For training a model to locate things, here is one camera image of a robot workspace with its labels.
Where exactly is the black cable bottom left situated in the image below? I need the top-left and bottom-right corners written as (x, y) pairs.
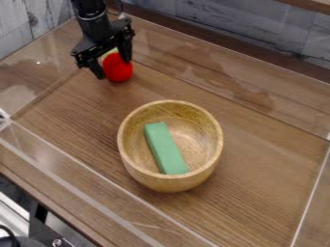
top-left (0, 224), bottom-right (21, 247)

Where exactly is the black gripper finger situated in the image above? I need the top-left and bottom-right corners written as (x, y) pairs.
top-left (90, 59), bottom-right (106, 79)
top-left (118, 35), bottom-right (133, 63)

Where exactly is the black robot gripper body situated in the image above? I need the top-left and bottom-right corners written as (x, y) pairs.
top-left (71, 11), bottom-right (135, 68)

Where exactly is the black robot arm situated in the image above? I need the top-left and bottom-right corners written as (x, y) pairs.
top-left (71, 0), bottom-right (135, 79)

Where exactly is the green rectangular block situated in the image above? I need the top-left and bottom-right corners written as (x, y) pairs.
top-left (145, 123), bottom-right (190, 175)

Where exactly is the red plush strawberry fruit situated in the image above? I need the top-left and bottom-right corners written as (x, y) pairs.
top-left (102, 48), bottom-right (133, 82)

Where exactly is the round wooden bowl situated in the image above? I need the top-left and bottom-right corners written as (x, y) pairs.
top-left (118, 100), bottom-right (225, 193)

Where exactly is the clear acrylic tray wall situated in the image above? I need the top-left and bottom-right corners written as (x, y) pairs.
top-left (0, 19), bottom-right (330, 247)

